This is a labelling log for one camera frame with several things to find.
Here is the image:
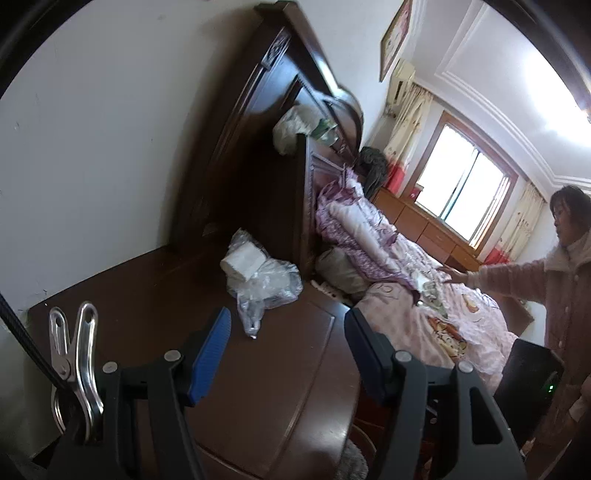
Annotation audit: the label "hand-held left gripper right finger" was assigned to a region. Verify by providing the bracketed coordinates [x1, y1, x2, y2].
[344, 307, 528, 480]

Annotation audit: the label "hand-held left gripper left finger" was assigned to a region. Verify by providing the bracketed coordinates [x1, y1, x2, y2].
[48, 307, 233, 480]

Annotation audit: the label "pink checked pillow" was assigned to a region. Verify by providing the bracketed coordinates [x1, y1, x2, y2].
[358, 281, 431, 352]

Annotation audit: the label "wooden nightstand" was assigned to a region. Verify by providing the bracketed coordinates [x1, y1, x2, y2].
[27, 244, 366, 480]

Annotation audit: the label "black white spotted cloth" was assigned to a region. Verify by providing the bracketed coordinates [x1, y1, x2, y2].
[309, 279, 352, 302]

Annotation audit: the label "bed with pink quilt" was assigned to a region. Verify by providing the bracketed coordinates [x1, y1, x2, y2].
[369, 231, 519, 389]
[370, 186, 486, 274]

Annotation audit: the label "grey pillow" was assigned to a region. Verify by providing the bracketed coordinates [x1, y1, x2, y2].
[316, 247, 371, 297]

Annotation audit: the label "white paper sheets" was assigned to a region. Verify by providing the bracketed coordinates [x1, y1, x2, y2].
[410, 269, 454, 306]

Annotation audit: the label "clear plastic bag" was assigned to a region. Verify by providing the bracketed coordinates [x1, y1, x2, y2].
[225, 228, 304, 341]

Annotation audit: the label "grey fluffy rug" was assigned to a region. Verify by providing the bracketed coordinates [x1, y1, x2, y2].
[331, 440, 371, 480]

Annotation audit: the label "steel spring clip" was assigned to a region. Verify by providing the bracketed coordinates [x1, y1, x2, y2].
[48, 301, 105, 435]

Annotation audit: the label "purple ruffled quilt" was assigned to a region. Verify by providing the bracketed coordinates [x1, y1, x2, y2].
[315, 167, 445, 292]

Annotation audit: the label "floral curtain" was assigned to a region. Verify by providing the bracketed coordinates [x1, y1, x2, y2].
[382, 82, 433, 195]
[484, 179, 551, 267]

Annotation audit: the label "dark grey garment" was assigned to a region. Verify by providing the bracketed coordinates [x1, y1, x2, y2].
[355, 146, 389, 195]

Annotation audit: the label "window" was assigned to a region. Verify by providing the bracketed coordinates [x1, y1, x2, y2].
[414, 110, 519, 251]

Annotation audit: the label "dark wooden headboard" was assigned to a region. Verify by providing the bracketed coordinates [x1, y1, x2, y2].
[170, 0, 366, 278]

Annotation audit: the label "green packet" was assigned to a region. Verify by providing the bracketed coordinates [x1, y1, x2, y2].
[309, 117, 339, 142]

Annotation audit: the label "crumpled white plastic bag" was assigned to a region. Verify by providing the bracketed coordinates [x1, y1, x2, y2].
[271, 104, 315, 156]

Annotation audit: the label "black braided cable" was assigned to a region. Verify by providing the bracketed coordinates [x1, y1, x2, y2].
[0, 290, 66, 394]

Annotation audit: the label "wall air conditioner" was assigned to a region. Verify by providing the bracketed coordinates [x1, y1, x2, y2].
[386, 58, 417, 119]

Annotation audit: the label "framed wall picture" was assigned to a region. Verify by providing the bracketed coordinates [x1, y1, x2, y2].
[379, 0, 415, 84]

